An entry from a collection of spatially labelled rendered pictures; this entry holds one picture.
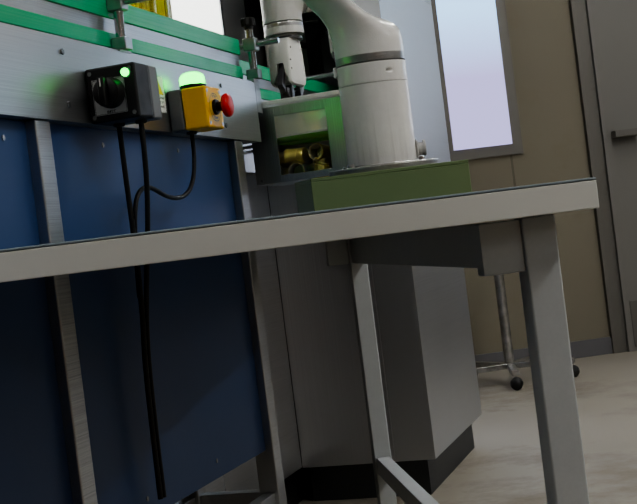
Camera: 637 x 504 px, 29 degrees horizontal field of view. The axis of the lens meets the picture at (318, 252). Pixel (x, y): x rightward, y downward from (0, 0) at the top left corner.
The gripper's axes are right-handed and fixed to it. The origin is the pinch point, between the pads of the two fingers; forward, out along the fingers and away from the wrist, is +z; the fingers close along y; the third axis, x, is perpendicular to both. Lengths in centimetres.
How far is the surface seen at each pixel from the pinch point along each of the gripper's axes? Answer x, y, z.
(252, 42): -1.9, 14.5, -13.3
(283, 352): -35, -67, 57
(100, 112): 1, 88, 6
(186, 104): 2, 60, 3
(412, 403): -2, -71, 74
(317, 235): 43, 121, 28
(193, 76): 3, 58, -2
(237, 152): -2.4, 28.6, 9.3
